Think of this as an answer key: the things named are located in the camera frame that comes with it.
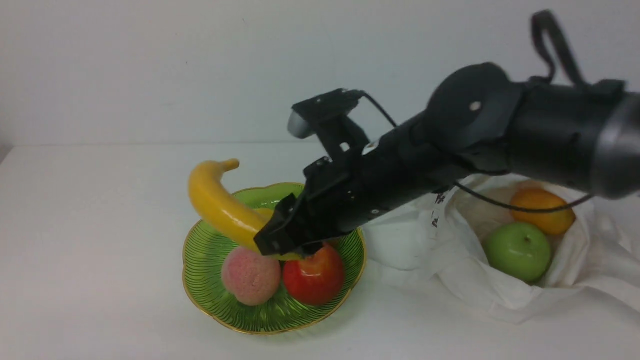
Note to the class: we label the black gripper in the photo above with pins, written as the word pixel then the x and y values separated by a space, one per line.
pixel 362 181

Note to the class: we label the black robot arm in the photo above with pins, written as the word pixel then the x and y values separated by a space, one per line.
pixel 583 137

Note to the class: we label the white cloth bag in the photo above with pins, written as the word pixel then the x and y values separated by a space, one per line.
pixel 439 237

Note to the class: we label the yellow banana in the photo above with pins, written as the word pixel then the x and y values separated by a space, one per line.
pixel 221 209

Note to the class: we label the pink peach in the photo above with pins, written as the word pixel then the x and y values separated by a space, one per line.
pixel 253 279

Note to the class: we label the red apple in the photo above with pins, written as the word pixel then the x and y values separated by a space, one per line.
pixel 317 279

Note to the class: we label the green ribbed plate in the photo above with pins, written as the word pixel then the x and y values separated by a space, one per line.
pixel 203 254

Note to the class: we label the green apple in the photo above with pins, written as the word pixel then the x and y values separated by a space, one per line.
pixel 520 250

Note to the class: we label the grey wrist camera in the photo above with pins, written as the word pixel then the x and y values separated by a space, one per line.
pixel 327 117

